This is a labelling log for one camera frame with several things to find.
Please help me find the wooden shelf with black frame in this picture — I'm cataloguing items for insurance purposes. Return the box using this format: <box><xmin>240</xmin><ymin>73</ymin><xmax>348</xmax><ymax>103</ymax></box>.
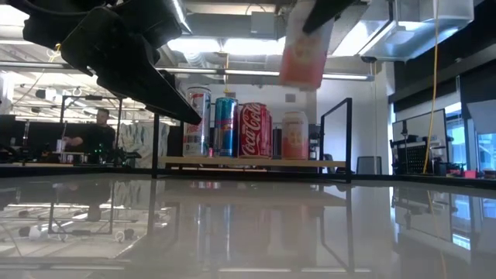
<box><xmin>152</xmin><ymin>92</ymin><xmax>353</xmax><ymax>184</ymax></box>

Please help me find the red cola can white lettering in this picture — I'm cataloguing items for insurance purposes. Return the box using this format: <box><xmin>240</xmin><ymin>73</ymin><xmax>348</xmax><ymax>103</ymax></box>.
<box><xmin>238</xmin><ymin>102</ymin><xmax>268</xmax><ymax>159</ymax></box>

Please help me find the long white ceiling light bar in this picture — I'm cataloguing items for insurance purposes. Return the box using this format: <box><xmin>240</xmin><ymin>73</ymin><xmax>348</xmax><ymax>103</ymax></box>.
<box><xmin>0</xmin><ymin>60</ymin><xmax>376</xmax><ymax>82</ymax></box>

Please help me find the grey waste bin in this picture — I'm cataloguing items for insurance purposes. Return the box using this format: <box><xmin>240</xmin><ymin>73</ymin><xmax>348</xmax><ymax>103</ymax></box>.
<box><xmin>356</xmin><ymin>155</ymin><xmax>383</xmax><ymax>175</ymax></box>

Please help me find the pink white sparkling water can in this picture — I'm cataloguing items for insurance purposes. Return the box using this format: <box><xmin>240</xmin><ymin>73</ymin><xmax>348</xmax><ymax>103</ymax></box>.
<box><xmin>278</xmin><ymin>0</ymin><xmax>336</xmax><ymax>92</ymax></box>
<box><xmin>281</xmin><ymin>111</ymin><xmax>310</xmax><ymax>160</ymax></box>

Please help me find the silver blue energy drink can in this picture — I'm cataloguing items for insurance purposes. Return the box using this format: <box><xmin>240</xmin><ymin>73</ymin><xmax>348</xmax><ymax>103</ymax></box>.
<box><xmin>214</xmin><ymin>96</ymin><xmax>240</xmax><ymax>158</ymax></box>

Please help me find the grey board with black frame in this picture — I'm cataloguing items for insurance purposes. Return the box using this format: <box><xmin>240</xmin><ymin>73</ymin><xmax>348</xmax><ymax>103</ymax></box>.
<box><xmin>391</xmin><ymin>108</ymin><xmax>448</xmax><ymax>171</ymax></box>

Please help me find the person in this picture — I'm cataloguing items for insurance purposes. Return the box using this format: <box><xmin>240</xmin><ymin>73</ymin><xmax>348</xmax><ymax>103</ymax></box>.
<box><xmin>64</xmin><ymin>108</ymin><xmax>117</xmax><ymax>164</ymax></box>

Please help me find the yellow hanging cable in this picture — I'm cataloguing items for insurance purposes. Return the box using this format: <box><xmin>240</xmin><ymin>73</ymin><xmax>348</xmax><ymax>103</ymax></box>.
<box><xmin>422</xmin><ymin>0</ymin><xmax>441</xmax><ymax>175</ymax></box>

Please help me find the black pegboard rack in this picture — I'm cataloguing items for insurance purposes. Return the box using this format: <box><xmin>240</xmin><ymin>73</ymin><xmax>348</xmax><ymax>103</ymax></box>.
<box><xmin>389</xmin><ymin>119</ymin><xmax>446</xmax><ymax>176</ymax></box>

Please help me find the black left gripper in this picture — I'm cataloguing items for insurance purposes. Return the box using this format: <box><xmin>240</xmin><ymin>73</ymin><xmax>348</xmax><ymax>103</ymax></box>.
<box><xmin>61</xmin><ymin>0</ymin><xmax>202</xmax><ymax>126</ymax></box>

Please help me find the white slim energy drink can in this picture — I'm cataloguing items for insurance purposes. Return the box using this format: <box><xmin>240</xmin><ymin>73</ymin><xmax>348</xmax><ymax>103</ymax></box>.
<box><xmin>183</xmin><ymin>86</ymin><xmax>212</xmax><ymax>157</ymax></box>

